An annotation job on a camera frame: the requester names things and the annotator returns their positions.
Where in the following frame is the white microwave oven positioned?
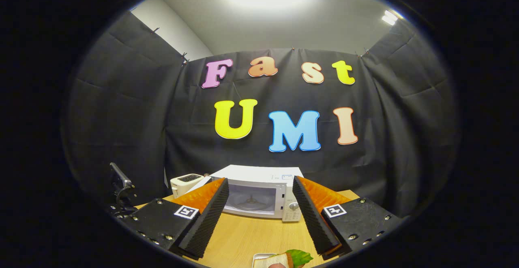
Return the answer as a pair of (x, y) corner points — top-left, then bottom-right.
(191, 165), (305, 223)

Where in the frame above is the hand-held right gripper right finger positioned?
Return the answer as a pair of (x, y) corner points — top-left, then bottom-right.
(292, 176), (404, 256)

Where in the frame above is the sandwich with lettuce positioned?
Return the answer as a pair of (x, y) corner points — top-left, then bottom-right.
(253, 249), (313, 268)

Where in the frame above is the white toaster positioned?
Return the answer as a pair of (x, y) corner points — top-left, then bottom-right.
(169, 174), (205, 198)

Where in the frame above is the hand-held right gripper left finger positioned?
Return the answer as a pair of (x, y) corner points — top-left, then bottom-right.
(122, 178), (230, 259)

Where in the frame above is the black backdrop cloth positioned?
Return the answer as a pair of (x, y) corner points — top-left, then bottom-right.
(61, 12), (461, 220)

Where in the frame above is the small ceiling light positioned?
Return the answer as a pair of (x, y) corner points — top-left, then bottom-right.
(381, 10), (400, 26)

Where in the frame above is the white rectangular plate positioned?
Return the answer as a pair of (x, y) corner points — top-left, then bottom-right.
(252, 253), (277, 268)

